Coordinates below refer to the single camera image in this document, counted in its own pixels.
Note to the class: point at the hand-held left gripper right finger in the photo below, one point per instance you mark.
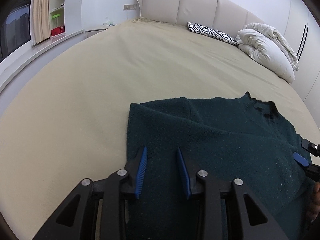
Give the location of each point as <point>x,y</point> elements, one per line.
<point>183,175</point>

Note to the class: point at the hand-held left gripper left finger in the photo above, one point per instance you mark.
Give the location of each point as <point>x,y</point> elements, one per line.
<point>140,172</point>

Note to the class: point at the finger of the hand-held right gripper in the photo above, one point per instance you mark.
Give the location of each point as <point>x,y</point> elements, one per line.
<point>311,147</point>
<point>300,158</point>

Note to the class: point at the dark green knit sweater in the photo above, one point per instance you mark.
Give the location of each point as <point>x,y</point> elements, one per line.
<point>220,140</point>

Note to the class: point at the person's right hand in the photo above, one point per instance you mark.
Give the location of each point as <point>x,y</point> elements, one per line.
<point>315,202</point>

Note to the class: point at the white wardrobe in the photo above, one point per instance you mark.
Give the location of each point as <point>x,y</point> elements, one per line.
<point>307,75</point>

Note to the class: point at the bed with beige sheet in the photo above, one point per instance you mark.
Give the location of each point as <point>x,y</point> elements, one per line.
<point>87,92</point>

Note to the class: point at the white duvet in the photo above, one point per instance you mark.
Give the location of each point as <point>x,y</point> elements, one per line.
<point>265,47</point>

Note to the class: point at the zebra print pillow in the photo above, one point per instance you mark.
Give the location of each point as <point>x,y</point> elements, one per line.
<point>212,32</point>

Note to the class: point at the white nightstand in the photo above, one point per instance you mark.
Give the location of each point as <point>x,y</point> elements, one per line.
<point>95,32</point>

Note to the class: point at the tissue box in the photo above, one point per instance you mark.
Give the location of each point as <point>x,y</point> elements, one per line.
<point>109,22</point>

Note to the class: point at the white window ledge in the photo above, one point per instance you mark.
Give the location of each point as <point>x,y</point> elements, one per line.
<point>37,52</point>

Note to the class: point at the red box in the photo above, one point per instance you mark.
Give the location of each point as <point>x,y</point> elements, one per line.
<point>57,31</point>

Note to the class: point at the cream padded headboard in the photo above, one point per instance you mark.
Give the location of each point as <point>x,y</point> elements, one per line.
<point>197,5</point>

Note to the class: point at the green plastic container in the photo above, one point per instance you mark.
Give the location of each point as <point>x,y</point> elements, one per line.
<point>56,20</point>

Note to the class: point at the beige curtain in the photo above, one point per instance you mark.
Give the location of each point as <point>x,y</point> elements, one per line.
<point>41,12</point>

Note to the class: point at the dark window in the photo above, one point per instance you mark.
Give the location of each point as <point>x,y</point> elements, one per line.
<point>15,30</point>

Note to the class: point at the wall socket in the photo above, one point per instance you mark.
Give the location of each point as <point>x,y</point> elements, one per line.
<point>130,7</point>

